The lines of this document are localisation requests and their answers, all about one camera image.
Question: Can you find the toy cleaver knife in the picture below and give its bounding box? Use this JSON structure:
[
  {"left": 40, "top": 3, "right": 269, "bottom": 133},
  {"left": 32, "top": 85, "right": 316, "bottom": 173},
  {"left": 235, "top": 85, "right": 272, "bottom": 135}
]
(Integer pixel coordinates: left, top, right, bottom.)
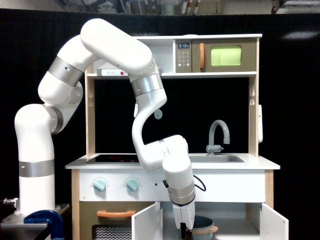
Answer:
[{"left": 133, "top": 102, "right": 139, "bottom": 118}]

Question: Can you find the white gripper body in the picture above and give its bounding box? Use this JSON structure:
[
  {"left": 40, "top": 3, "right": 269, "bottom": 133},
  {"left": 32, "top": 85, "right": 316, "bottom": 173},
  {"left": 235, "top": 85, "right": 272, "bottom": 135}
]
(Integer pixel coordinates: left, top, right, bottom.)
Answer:
[{"left": 172, "top": 201, "right": 195, "bottom": 230}]

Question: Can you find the black toy stovetop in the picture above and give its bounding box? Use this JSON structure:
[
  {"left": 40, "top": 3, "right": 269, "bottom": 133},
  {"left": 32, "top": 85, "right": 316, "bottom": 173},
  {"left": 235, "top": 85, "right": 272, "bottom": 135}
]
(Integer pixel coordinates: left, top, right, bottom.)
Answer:
[{"left": 86, "top": 153, "right": 139, "bottom": 164}]

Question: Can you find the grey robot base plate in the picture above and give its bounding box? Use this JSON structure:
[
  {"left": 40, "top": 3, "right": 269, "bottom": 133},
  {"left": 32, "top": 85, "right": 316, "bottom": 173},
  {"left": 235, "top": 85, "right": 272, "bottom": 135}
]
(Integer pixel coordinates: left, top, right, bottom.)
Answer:
[{"left": 0, "top": 203, "right": 70, "bottom": 240}]

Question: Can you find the grey toy range hood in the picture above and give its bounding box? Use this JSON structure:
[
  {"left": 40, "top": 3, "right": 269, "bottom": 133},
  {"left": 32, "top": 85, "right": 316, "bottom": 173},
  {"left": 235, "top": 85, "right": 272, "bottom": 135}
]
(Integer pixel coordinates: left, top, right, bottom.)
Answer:
[{"left": 97, "top": 60, "right": 162, "bottom": 79}]

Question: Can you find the right white cabinet door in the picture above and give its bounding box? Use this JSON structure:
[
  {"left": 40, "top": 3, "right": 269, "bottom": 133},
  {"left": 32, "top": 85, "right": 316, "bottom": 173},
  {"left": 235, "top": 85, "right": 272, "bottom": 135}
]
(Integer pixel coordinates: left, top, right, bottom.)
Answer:
[{"left": 260, "top": 203, "right": 289, "bottom": 240}]

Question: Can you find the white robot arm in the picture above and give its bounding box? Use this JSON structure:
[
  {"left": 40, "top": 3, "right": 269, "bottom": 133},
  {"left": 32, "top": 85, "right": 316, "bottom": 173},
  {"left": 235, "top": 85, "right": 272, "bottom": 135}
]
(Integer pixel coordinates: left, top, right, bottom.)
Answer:
[{"left": 14, "top": 18, "right": 196, "bottom": 232}]

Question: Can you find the grey toy faucet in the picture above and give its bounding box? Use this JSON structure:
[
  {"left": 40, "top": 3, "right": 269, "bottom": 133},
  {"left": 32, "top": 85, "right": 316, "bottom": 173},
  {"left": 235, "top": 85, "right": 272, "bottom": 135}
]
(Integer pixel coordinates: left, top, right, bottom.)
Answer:
[{"left": 206, "top": 119, "right": 231, "bottom": 155}]

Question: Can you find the right teal stove knob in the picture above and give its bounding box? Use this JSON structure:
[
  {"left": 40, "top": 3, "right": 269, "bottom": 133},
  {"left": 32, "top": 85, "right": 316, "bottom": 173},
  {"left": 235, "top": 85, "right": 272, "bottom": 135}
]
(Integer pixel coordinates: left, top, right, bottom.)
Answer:
[{"left": 124, "top": 177, "right": 140, "bottom": 192}]

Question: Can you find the teal pot with orange rim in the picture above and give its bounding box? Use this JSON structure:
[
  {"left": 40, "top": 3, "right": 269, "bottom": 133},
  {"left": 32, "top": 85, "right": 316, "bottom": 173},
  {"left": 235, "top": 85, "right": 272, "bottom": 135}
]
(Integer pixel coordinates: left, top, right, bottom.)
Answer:
[{"left": 187, "top": 215, "right": 218, "bottom": 240}]

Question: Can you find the white cabinet door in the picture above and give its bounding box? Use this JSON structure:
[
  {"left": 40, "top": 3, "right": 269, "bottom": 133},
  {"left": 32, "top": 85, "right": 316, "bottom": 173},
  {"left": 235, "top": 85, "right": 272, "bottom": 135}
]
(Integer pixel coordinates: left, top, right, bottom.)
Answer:
[
  {"left": 260, "top": 203, "right": 289, "bottom": 240},
  {"left": 131, "top": 201, "right": 163, "bottom": 240}
]

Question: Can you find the toy pizza cutter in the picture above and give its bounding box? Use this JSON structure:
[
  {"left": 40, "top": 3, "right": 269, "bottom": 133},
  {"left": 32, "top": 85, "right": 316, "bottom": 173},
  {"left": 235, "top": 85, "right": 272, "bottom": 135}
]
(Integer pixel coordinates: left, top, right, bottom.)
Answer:
[{"left": 153, "top": 109, "right": 163, "bottom": 120}]

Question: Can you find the blue C-clamp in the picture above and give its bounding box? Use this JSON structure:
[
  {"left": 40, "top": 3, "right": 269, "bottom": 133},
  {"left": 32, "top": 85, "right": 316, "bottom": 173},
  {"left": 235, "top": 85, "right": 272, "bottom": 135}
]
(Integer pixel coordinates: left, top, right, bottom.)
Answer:
[{"left": 23, "top": 210, "right": 65, "bottom": 240}]

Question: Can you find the teal stove knob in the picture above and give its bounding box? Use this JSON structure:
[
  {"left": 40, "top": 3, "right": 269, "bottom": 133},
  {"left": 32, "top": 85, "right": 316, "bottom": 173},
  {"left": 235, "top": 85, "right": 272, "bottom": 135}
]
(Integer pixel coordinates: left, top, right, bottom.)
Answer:
[
  {"left": 124, "top": 177, "right": 140, "bottom": 192},
  {"left": 92, "top": 177, "right": 107, "bottom": 192}
]

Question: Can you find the left teal stove knob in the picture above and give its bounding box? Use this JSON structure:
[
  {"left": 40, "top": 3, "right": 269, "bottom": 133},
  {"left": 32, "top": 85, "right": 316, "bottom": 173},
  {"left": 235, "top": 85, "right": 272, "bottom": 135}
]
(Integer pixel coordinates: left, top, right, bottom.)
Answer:
[{"left": 92, "top": 177, "right": 107, "bottom": 192}]

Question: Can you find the toy microwave with orange handle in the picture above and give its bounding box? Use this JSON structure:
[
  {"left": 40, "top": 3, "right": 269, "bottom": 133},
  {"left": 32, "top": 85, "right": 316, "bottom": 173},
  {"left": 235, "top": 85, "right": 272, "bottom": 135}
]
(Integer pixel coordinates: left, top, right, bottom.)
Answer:
[{"left": 175, "top": 38, "right": 257, "bottom": 73}]

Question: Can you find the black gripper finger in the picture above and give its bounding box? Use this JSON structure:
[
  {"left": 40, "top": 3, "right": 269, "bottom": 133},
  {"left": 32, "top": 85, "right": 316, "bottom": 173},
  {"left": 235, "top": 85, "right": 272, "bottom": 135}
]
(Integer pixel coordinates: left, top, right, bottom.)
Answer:
[{"left": 180, "top": 222, "right": 187, "bottom": 240}]

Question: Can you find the left white cabinet door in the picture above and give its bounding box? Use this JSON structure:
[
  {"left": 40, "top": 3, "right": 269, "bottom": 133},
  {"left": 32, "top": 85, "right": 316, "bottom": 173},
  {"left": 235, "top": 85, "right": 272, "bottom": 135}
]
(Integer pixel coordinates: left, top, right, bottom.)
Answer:
[{"left": 131, "top": 201, "right": 163, "bottom": 240}]

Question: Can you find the toy oven with orange handle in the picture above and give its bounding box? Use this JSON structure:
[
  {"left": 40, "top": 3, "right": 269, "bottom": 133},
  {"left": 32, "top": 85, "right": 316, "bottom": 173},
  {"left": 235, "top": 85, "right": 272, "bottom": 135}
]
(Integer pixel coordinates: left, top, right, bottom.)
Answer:
[{"left": 79, "top": 201, "right": 154, "bottom": 240}]

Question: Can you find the grey toy sink basin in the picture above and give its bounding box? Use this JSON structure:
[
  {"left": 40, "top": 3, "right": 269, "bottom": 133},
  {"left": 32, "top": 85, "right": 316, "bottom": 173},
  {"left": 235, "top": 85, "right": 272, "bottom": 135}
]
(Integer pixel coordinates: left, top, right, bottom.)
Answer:
[{"left": 190, "top": 155, "right": 244, "bottom": 163}]

